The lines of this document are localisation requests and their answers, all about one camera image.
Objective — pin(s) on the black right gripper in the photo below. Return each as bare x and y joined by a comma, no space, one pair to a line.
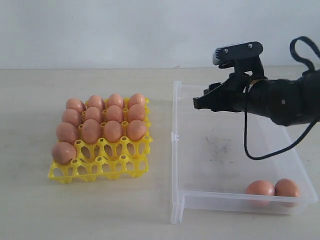
227,96

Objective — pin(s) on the brown egg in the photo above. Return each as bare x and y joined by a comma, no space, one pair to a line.
112,131
136,99
66,132
115,99
260,187
114,113
96,101
136,129
91,131
286,187
136,112
63,152
72,116
75,104
93,113

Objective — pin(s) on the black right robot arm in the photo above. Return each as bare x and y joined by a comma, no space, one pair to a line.
286,102

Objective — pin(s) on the yellow plastic egg tray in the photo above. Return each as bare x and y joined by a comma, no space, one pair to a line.
103,158

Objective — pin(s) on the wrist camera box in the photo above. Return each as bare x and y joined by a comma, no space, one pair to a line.
243,57

